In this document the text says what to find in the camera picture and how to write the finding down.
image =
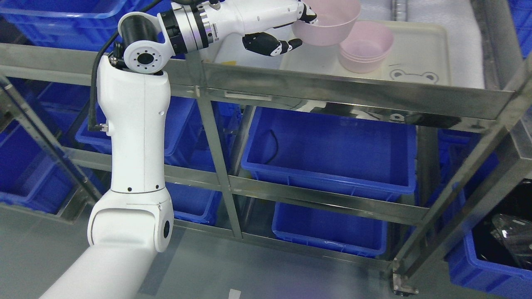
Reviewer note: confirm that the steel shelf rack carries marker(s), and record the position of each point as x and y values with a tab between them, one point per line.
472	150

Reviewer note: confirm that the pink plastic bowl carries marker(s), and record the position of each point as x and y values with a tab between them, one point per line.
335	20

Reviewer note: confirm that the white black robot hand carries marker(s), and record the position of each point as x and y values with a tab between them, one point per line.
251	19

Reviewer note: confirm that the blue bin middle shelf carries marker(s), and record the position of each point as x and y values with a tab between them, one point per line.
350	156

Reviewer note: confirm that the cream bear tray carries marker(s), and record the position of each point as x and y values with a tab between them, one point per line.
400	51

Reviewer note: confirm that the black motorcycle helmet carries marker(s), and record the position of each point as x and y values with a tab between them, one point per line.
504	236

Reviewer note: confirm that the blue bin holding helmet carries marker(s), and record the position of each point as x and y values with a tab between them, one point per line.
482	263

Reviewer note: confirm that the stack of pink bowls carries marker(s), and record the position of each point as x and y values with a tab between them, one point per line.
366	47

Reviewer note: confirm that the blue bin lower shelf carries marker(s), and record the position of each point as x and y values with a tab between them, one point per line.
328	230

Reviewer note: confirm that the blue bin shelf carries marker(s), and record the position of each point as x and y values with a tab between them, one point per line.
350	156
328	230

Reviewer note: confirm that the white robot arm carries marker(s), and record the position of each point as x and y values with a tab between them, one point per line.
132	222

